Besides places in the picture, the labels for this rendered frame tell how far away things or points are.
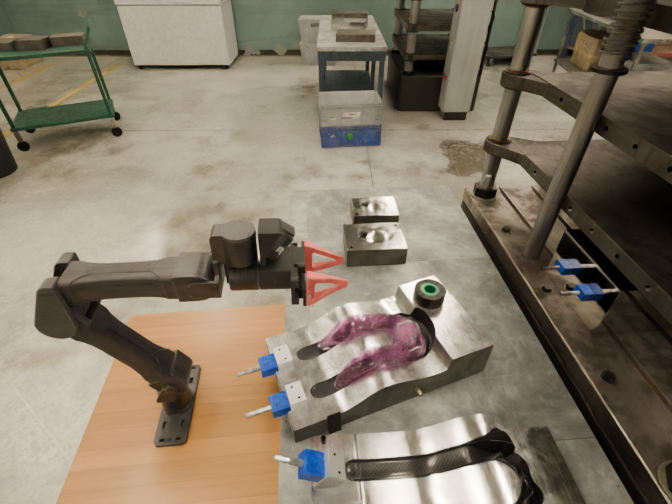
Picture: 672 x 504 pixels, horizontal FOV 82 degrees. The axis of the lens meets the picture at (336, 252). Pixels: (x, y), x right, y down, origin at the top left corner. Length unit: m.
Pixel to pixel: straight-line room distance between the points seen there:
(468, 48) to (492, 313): 3.73
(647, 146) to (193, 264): 1.03
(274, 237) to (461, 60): 4.20
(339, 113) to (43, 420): 3.14
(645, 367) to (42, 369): 2.45
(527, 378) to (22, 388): 2.17
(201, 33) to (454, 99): 3.97
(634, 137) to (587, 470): 0.77
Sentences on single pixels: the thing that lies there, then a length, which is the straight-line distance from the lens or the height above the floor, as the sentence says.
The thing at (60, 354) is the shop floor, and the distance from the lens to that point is 2.49.
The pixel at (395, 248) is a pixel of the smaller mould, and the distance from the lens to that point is 1.28.
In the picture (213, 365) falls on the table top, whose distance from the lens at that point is 1.10.
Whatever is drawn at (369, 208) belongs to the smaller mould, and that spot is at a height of 0.84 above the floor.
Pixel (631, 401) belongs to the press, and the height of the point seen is 0.79.
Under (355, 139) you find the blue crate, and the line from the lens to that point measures 4.02.
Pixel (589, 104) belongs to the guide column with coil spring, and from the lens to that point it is 1.28.
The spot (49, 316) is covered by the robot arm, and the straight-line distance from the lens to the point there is 0.81.
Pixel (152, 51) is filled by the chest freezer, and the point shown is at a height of 0.26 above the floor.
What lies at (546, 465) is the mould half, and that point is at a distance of 0.96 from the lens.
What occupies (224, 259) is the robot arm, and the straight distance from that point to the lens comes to 0.67.
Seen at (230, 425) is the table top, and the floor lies 0.80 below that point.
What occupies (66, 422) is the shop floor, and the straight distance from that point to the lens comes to 2.21.
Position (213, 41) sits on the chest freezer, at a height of 0.40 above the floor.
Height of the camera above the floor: 1.67
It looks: 39 degrees down
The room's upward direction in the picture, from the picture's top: straight up
